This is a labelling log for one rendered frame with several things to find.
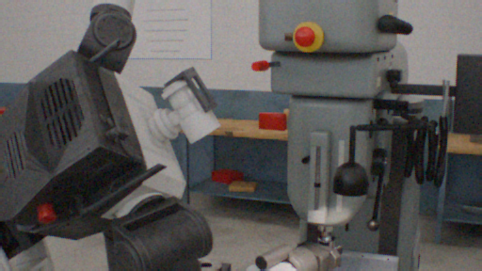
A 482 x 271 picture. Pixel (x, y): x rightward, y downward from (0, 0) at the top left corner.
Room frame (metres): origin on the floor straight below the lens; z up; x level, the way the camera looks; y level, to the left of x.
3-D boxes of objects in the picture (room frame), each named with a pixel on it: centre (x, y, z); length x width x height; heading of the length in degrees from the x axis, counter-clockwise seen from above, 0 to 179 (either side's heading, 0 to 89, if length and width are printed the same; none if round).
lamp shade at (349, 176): (1.05, -0.22, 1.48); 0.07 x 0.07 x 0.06
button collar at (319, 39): (1.07, -0.13, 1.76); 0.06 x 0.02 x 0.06; 68
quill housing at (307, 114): (1.29, -0.22, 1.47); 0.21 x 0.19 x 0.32; 68
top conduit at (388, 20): (1.26, -0.37, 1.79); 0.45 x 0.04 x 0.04; 158
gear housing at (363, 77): (1.32, -0.24, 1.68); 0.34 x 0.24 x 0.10; 158
